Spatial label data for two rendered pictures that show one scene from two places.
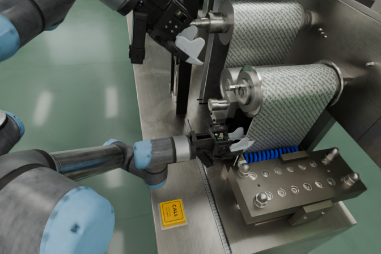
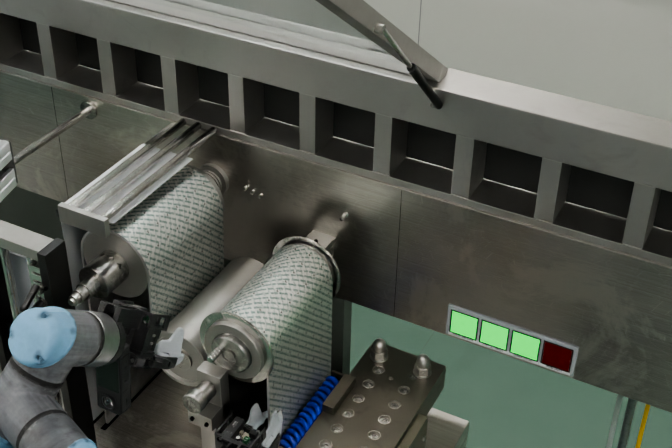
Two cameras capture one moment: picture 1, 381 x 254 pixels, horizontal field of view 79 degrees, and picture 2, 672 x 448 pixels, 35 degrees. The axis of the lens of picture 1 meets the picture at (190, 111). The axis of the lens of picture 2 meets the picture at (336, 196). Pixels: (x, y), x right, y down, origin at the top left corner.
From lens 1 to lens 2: 1.20 m
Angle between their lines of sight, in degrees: 35
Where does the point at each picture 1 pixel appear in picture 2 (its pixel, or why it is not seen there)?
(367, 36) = (317, 183)
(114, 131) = not seen: outside the picture
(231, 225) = not seen: outside the picture
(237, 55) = (163, 301)
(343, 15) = (270, 163)
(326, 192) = (409, 407)
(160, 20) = (144, 342)
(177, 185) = not seen: outside the picture
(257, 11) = (160, 223)
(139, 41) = (126, 380)
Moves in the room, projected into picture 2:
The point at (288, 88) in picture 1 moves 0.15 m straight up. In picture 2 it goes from (283, 310) to (282, 240)
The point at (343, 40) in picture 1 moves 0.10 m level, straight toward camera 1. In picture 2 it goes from (291, 194) to (300, 224)
